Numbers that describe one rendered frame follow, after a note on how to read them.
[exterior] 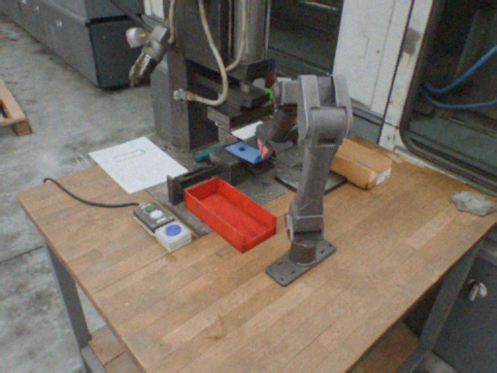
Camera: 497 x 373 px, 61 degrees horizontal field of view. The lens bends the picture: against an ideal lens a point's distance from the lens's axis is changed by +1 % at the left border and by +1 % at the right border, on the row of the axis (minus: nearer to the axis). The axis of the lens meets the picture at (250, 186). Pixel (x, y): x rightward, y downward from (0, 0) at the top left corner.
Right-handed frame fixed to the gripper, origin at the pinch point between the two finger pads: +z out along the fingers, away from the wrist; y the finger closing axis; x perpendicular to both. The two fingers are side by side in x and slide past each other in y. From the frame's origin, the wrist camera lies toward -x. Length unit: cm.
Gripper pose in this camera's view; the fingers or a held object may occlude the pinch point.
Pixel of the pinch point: (263, 155)
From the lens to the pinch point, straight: 122.8
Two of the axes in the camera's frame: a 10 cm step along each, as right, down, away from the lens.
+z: -3.3, 5.7, 7.6
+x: -7.4, 3.5, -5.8
